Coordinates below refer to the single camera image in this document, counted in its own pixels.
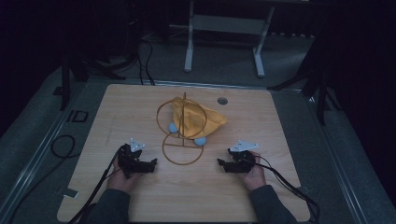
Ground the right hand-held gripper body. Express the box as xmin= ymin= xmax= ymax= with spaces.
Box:
xmin=227 ymin=139 xmax=260 ymax=175

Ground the right hand-held gripper cable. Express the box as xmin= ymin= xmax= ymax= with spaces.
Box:
xmin=254 ymin=154 xmax=321 ymax=224

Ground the hand-held gripper cable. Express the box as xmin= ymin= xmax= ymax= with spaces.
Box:
xmin=66 ymin=148 xmax=123 ymax=224
xmin=254 ymin=154 xmax=321 ymax=224

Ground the white metal desk frame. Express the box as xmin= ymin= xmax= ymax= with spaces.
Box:
xmin=169 ymin=0 xmax=311 ymax=78

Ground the black floor tape marker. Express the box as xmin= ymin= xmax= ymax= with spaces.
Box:
xmin=65 ymin=109 xmax=90 ymax=123

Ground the person's right hand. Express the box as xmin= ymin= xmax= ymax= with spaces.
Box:
xmin=237 ymin=151 xmax=268 ymax=192

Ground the person's left hand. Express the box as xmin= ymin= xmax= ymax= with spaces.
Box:
xmin=106 ymin=157 xmax=144 ymax=196

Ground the black stand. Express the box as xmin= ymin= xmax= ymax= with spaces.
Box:
xmin=266 ymin=59 xmax=342 ymax=127
xmin=52 ymin=52 xmax=127 ymax=112

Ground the yellow cloth hat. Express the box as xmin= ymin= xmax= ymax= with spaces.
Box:
xmin=171 ymin=96 xmax=228 ymax=140

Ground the gold wire ring rack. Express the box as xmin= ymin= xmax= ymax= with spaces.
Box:
xmin=155 ymin=91 xmax=208 ymax=166

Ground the left hand-held gripper cable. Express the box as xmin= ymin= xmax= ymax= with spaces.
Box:
xmin=66 ymin=148 xmax=123 ymax=224

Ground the black floor cable loop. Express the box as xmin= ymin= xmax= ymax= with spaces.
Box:
xmin=50 ymin=134 xmax=82 ymax=160

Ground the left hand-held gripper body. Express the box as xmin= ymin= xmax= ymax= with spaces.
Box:
xmin=117 ymin=137 xmax=151 ymax=180

